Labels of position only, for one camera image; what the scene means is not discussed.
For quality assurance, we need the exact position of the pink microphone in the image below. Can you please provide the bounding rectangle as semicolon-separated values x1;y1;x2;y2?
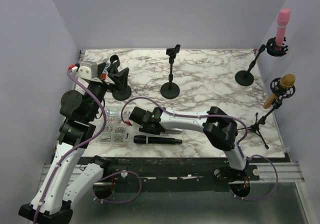
275;8;291;47

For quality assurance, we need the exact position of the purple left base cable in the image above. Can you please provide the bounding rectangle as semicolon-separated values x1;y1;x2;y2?
93;171;144;205

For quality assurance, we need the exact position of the black tripod microphone stand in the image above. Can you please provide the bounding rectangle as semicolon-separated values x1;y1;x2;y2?
236;76;297;150

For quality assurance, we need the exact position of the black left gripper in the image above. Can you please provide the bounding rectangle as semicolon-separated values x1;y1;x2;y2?
84;62;128;121

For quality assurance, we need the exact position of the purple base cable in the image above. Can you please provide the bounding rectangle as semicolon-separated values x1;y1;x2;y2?
93;171;144;205
228;154;280;202

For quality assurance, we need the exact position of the gold microphone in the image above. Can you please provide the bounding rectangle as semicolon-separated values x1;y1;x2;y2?
263;73;296;109

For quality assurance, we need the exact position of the black shock-mount desk stand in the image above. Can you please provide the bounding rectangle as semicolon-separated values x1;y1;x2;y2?
234;36;290;87

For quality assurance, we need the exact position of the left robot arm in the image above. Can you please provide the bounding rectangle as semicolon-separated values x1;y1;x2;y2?
18;67;111;224

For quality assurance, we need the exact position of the black handheld microphone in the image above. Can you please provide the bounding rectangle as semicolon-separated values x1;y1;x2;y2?
133;135;183;145

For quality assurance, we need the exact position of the aluminium extrusion rail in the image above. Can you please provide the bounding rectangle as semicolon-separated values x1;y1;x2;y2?
52;158;304;185

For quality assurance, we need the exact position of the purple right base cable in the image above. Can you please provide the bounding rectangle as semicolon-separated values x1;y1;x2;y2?
228;154;280;202

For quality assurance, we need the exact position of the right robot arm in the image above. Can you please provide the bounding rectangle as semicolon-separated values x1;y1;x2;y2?
129;106;248;180

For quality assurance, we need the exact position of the black clamp microphone stand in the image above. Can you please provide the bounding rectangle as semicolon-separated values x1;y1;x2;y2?
106;54;132;101

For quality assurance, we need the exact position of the black metal base rail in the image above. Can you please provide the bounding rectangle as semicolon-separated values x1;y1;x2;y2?
49;155;261;195

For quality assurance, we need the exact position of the silver grey microphone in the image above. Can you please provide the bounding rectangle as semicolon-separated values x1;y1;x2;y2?
161;129;183;135

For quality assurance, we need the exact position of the clear plastic screw box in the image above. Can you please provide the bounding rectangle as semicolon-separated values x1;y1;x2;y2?
99;106;132;145

